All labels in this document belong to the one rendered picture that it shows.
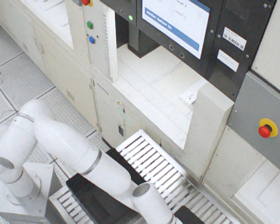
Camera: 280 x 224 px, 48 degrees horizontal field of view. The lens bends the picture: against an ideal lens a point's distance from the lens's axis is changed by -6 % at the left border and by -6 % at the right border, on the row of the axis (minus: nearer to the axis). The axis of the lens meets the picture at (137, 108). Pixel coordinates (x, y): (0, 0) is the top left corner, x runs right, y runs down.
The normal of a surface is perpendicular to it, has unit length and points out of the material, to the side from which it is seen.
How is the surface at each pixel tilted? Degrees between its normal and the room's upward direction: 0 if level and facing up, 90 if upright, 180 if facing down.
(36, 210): 0
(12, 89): 0
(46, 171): 0
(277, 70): 90
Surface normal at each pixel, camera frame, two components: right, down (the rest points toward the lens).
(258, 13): -0.75, 0.54
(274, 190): 0.00, -0.58
